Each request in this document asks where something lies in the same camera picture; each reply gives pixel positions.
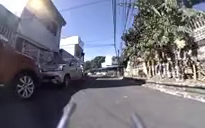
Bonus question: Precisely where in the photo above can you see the orange car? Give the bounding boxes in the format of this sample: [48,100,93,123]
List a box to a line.
[0,31,43,100]

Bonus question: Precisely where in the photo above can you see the overhead wires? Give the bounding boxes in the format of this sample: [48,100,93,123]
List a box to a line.
[58,0,138,58]

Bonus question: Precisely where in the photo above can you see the row of trees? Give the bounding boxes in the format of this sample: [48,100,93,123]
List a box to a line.
[121,0,205,79]

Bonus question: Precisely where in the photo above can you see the grey asphalt road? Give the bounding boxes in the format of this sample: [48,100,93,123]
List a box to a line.
[0,75,205,128]

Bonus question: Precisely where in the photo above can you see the robot's own part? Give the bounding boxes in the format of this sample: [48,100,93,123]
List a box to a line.
[56,101,77,128]
[129,112,145,128]

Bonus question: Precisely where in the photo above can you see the concrete kerb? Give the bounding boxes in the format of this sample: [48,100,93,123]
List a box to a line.
[123,76,205,104]

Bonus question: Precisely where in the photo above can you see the pale two-storey building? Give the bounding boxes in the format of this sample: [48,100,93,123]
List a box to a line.
[0,0,67,68]

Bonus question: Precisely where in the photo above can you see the white building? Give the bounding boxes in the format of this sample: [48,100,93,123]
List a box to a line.
[59,35,86,64]

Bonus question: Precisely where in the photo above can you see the silver car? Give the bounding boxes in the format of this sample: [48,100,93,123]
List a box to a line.
[39,59,86,88]

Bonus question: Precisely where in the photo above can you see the pale fence wall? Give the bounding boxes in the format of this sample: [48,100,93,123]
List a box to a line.
[124,13,205,83]

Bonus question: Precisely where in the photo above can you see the tree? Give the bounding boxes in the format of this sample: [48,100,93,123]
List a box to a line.
[84,55,107,71]

